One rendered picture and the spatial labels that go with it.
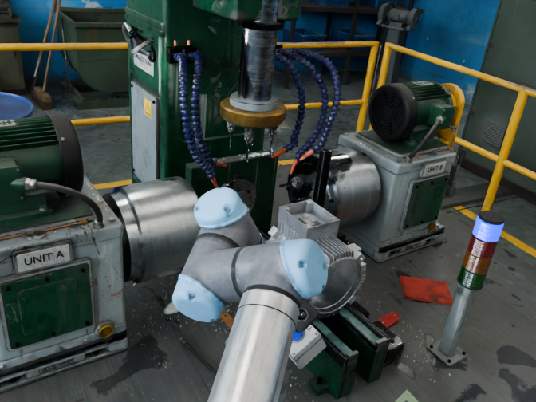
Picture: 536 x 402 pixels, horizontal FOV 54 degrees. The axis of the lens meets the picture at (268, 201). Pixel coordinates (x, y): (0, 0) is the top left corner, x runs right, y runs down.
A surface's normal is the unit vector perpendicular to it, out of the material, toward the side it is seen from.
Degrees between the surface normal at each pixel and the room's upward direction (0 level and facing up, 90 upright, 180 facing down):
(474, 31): 90
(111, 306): 90
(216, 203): 30
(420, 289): 2
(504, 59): 90
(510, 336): 0
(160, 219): 51
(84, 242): 90
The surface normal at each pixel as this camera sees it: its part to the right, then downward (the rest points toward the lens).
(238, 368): -0.28, -0.66
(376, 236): -0.83, 0.18
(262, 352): 0.26, -0.55
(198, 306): -0.26, 0.74
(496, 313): 0.09, -0.88
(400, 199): 0.55, 0.42
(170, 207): 0.42, -0.41
